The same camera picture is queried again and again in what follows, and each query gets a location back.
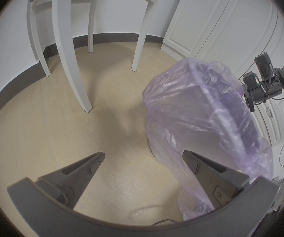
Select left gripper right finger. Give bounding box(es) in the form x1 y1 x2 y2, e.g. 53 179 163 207
183 150 250 211

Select white wardrobe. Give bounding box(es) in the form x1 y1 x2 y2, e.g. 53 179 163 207
160 0 284 147

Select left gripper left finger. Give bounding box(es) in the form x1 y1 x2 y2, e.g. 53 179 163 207
37 152 105 210

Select white chair grey seat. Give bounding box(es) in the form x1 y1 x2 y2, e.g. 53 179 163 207
26 0 168 113

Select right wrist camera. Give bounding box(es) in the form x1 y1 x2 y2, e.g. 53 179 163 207
243 71 256 89

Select purple plastic bag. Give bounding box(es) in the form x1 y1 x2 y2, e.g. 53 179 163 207
142 57 273 222

